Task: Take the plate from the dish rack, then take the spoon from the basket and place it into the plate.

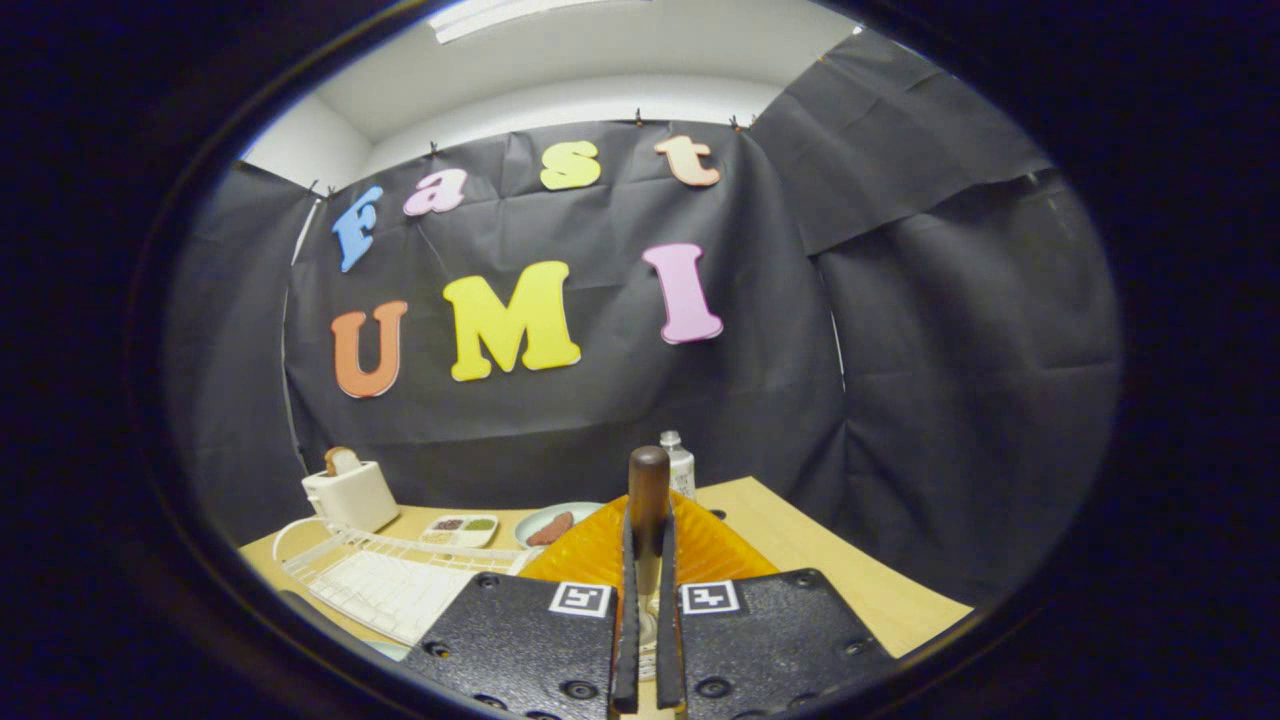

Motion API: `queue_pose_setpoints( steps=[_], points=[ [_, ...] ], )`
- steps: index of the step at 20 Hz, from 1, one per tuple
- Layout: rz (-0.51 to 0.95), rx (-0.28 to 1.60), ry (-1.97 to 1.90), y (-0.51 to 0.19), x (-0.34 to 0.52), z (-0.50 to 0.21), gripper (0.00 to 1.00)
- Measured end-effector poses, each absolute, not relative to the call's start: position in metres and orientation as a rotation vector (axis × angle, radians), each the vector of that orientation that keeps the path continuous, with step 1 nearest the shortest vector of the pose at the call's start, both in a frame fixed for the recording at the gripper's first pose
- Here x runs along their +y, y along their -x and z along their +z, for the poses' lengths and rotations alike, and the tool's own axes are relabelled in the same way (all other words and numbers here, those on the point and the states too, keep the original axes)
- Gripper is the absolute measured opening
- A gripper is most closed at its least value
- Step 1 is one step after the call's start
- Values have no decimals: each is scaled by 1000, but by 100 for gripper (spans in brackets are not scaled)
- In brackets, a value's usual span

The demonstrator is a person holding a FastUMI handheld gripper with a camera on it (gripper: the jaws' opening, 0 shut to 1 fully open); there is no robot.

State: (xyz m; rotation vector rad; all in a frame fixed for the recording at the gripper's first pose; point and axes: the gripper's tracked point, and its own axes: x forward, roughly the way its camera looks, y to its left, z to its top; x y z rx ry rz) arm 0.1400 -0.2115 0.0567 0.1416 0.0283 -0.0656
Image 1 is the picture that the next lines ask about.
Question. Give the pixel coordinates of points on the bread slice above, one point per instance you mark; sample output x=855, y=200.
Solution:
x=343, y=462

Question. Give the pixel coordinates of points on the white toaster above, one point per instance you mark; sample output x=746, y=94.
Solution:
x=355, y=495

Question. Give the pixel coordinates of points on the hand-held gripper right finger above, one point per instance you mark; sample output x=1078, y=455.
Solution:
x=667, y=640

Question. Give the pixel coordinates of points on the green drink bottle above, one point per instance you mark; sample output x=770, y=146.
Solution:
x=682, y=470

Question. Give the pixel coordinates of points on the black backdrop cloth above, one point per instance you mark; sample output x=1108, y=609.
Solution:
x=900, y=400

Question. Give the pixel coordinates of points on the brown sausage piece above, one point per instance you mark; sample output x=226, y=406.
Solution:
x=552, y=528

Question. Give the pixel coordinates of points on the pale plate with sausages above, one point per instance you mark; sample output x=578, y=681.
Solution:
x=535, y=518

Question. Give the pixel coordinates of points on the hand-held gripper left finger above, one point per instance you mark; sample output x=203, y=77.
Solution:
x=627, y=640

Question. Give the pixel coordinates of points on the white divided condiment dish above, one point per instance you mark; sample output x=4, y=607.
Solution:
x=458, y=531

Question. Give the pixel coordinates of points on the long ceiling light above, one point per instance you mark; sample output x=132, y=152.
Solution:
x=530, y=15

